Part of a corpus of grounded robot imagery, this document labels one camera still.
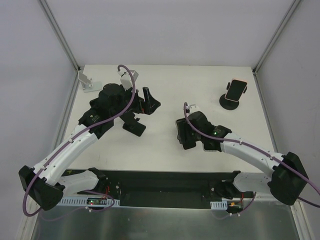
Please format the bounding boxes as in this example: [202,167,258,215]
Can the silver folding phone stand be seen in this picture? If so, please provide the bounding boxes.
[77,71,103,93]

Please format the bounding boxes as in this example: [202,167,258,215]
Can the white-cased phone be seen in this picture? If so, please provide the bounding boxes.
[182,141,197,150]

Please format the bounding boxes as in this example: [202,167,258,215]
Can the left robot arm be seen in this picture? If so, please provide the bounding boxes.
[18,83,161,211]

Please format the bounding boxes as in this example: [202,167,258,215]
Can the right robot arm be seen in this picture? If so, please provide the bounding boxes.
[175,111,309,206]

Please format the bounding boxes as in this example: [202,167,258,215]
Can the black flat phone stand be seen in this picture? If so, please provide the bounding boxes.
[120,112,146,137]

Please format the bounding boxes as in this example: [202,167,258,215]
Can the clear-cased phone on table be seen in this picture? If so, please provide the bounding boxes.
[203,142,222,152]

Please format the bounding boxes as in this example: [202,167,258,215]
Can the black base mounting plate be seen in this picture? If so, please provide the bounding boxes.
[62,169,258,208]

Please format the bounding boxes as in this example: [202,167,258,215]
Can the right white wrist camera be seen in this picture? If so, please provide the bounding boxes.
[185,104,201,115]

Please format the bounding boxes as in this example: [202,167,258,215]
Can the black round-base phone mount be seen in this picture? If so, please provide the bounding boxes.
[219,92,240,111]

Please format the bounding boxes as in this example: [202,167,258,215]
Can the pink-cased phone on mount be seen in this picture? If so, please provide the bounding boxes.
[225,78,248,102]

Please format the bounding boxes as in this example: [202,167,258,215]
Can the right white cable duct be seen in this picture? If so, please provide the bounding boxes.
[210,200,228,211]

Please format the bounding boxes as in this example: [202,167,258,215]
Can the white cable duct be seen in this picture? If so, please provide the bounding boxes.
[57,196,120,208]
[210,200,228,211]

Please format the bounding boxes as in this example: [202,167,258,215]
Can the left white cable duct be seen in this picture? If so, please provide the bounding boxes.
[57,196,120,208]

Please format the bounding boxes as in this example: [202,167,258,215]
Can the left aluminium frame post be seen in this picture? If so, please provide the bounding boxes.
[37,0,81,72]

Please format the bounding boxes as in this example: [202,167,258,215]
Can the aluminium frame post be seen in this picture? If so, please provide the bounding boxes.
[252,0,303,76]
[37,0,81,72]

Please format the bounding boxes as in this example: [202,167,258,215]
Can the right aluminium frame post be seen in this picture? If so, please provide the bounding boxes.
[252,0,303,76]

